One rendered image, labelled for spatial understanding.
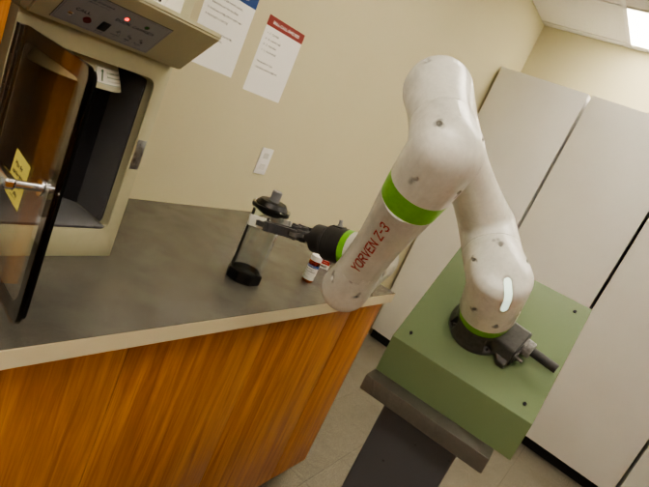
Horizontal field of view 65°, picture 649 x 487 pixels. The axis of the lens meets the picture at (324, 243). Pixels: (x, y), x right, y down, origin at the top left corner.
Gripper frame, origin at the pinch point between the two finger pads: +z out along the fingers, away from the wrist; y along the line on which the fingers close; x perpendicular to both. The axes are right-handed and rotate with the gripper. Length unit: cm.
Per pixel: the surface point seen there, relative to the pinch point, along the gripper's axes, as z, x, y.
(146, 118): 10.2, -18.9, 36.7
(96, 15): 1, -33, 57
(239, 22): 45, -59, -18
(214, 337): -7.4, 28.2, 19.1
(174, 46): 0, -34, 41
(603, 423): -93, 89, -244
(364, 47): 40, -76, -90
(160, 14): -5, -37, 49
